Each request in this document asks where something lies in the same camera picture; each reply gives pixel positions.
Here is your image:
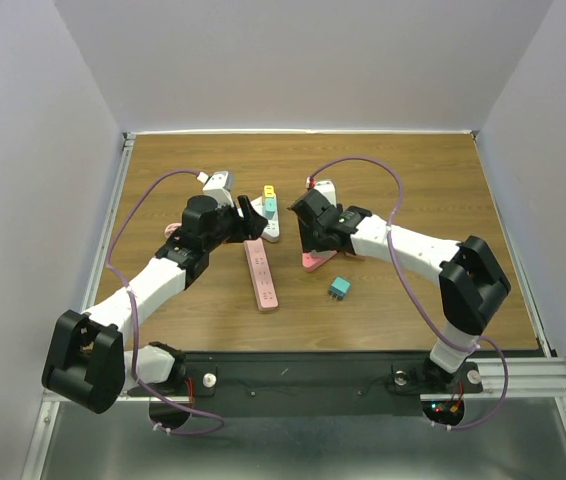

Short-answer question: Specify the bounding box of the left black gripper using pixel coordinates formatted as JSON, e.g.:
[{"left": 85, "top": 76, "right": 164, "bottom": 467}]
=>
[{"left": 203, "top": 196, "right": 268, "bottom": 252}]

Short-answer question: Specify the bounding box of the pink triangular power strip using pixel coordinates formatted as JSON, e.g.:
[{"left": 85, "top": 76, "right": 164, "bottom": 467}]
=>
[{"left": 302, "top": 251, "right": 338, "bottom": 272}]

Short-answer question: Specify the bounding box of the teal small plug adapter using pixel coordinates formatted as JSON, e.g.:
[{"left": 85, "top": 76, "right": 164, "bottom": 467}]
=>
[{"left": 328, "top": 277, "right": 351, "bottom": 301}]

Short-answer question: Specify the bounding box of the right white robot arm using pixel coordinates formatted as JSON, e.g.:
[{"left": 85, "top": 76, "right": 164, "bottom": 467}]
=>
[{"left": 290, "top": 189, "right": 511, "bottom": 390}]

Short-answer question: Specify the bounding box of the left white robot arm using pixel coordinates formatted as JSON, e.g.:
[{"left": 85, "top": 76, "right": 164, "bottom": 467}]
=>
[{"left": 42, "top": 195, "right": 269, "bottom": 413}]

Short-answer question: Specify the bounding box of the teal usb charger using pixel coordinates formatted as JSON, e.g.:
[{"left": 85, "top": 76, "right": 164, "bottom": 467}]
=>
[{"left": 262, "top": 196, "right": 278, "bottom": 221}]

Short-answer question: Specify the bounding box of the white triangular power strip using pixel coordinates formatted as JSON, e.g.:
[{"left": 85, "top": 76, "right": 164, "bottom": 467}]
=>
[{"left": 251, "top": 196, "right": 280, "bottom": 243}]

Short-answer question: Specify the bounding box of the yellow usb charger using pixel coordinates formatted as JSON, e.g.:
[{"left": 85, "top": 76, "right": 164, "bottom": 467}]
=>
[{"left": 263, "top": 185, "right": 276, "bottom": 199}]

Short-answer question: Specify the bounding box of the pink long power strip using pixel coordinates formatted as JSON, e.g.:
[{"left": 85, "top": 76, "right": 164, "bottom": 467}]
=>
[{"left": 243, "top": 239, "right": 279, "bottom": 312}]

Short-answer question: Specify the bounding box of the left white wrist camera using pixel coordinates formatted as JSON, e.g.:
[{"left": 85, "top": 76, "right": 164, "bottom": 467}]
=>
[{"left": 197, "top": 171, "right": 234, "bottom": 206}]

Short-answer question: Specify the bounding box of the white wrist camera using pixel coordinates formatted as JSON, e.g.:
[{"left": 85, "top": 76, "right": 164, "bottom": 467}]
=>
[
  {"left": 306, "top": 177, "right": 337, "bottom": 206},
  {"left": 197, "top": 171, "right": 234, "bottom": 206}
]

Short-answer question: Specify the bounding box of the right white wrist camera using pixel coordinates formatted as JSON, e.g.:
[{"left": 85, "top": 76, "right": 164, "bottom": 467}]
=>
[{"left": 306, "top": 177, "right": 337, "bottom": 206}]

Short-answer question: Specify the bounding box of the aluminium frame rail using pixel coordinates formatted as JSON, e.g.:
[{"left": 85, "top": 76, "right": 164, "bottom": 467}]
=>
[{"left": 42, "top": 132, "right": 137, "bottom": 401}]

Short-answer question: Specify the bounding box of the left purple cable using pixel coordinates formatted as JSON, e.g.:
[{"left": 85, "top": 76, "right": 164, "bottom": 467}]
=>
[{"left": 105, "top": 169, "right": 225, "bottom": 436}]

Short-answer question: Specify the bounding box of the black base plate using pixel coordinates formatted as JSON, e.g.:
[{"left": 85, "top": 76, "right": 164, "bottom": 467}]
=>
[{"left": 127, "top": 351, "right": 469, "bottom": 419}]

